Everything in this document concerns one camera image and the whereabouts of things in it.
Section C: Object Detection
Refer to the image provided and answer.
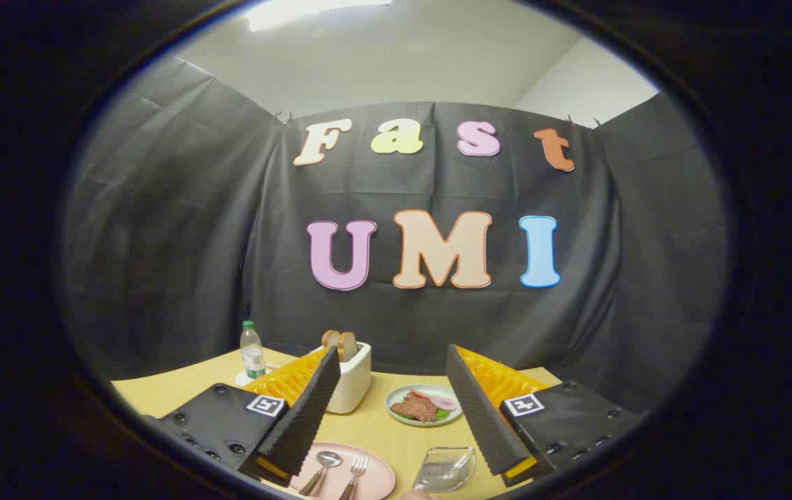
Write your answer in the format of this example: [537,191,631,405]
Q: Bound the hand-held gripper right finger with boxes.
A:
[446,344,646,488]

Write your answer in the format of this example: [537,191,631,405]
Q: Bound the white square coaster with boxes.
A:
[235,368,278,388]

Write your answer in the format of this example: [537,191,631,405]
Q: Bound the pale green plate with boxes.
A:
[385,385,464,426]

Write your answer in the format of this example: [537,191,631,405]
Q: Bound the brown meat slices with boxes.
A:
[390,392,439,423]

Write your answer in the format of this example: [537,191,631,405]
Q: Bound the wooden handled metal spoon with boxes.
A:
[298,451,343,497]

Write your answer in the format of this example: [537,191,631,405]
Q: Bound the cream toaster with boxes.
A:
[309,342,373,415]

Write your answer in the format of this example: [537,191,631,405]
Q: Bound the metal wire cutlery basket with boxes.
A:
[413,447,477,494]

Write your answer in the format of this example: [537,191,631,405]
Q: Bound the ceiling light panel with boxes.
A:
[246,0,394,32]

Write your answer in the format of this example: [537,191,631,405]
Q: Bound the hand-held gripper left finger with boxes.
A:
[153,345,342,488]

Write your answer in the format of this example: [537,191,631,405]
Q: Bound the clear plastic water bottle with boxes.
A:
[239,320,266,380]

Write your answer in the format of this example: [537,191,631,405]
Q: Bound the pink plate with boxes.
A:
[289,442,396,500]

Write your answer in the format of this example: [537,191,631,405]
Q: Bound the wooden handled metal fork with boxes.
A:
[339,455,370,500]

